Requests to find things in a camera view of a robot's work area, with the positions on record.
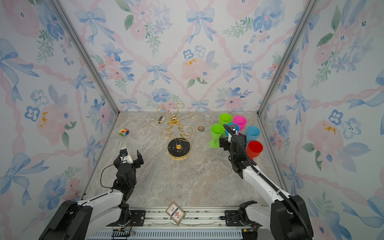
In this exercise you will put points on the gold wire glass rack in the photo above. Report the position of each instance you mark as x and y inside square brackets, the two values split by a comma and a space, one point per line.
[179, 146]

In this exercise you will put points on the left corner aluminium post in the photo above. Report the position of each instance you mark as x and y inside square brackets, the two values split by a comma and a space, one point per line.
[64, 19]

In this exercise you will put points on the diamond printed card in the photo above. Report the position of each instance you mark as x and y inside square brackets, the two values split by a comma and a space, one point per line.
[175, 213]

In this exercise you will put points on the magenta wine glass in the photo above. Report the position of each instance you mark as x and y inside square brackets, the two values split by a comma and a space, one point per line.
[240, 121]

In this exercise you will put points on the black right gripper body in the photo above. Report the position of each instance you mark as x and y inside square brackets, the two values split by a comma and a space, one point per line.
[224, 142]

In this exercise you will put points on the blue back wine glass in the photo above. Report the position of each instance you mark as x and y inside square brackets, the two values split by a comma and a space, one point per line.
[235, 129]

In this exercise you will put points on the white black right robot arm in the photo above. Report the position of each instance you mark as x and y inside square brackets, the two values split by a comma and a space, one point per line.
[286, 216]

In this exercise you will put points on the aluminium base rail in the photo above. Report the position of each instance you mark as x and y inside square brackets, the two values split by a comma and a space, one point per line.
[194, 216]

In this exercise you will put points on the colourful small toy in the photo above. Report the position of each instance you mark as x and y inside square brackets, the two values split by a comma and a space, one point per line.
[124, 132]

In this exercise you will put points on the lime green wine glass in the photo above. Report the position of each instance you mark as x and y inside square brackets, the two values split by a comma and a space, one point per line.
[217, 131]
[225, 119]

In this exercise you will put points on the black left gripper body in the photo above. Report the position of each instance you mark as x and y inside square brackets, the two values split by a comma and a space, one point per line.
[136, 164]

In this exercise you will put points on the red wine glass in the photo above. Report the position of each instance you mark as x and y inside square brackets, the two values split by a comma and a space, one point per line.
[254, 149]

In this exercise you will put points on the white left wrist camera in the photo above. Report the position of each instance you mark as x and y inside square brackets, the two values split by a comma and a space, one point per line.
[125, 157]

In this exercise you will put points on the corner aluminium post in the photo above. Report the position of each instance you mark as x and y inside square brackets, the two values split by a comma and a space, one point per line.
[291, 47]
[64, 19]

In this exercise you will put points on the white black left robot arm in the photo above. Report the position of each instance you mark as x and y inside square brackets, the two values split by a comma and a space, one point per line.
[80, 220]

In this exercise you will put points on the right corner aluminium post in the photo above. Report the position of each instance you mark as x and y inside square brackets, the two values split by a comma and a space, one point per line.
[291, 47]

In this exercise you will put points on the light blue front wine glass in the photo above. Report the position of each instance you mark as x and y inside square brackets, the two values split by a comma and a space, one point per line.
[252, 133]

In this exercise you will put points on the lime green back wine glass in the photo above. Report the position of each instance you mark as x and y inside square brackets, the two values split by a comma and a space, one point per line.
[217, 131]

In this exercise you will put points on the small white grey device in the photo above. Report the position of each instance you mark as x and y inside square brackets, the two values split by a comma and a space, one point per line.
[161, 119]

